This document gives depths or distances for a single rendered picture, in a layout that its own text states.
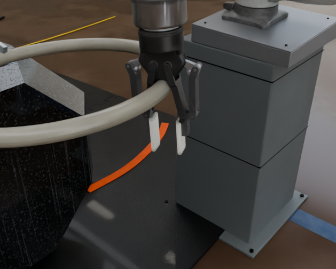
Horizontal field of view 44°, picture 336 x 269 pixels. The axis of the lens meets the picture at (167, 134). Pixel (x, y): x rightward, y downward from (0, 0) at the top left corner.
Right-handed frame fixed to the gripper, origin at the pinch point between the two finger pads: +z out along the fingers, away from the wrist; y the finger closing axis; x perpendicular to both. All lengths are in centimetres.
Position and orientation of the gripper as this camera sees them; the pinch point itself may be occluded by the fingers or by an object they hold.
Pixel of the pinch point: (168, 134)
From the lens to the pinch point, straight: 77.9
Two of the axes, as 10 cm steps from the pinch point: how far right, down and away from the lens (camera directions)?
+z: 0.6, 8.8, 4.7
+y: -9.4, -1.0, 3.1
